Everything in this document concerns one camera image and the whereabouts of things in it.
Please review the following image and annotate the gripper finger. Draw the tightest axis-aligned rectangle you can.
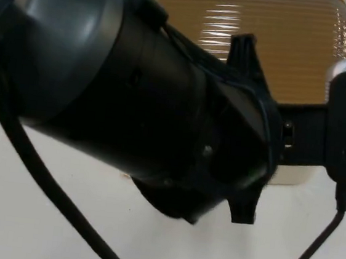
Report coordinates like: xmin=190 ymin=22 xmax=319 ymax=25
xmin=225 ymin=184 xmax=262 ymax=228
xmin=222 ymin=31 xmax=280 ymax=100

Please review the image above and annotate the cream lid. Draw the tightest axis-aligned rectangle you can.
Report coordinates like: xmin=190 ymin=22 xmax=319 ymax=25
xmin=124 ymin=0 xmax=346 ymax=112

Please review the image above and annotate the cream box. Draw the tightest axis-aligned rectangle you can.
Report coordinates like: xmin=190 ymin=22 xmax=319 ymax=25
xmin=273 ymin=162 xmax=316 ymax=191

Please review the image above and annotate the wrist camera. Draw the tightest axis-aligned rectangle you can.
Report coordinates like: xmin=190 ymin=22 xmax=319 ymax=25
xmin=312 ymin=55 xmax=346 ymax=186

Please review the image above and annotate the thick black cable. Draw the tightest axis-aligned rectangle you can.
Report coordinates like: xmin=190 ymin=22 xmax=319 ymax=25
xmin=0 ymin=80 xmax=346 ymax=259

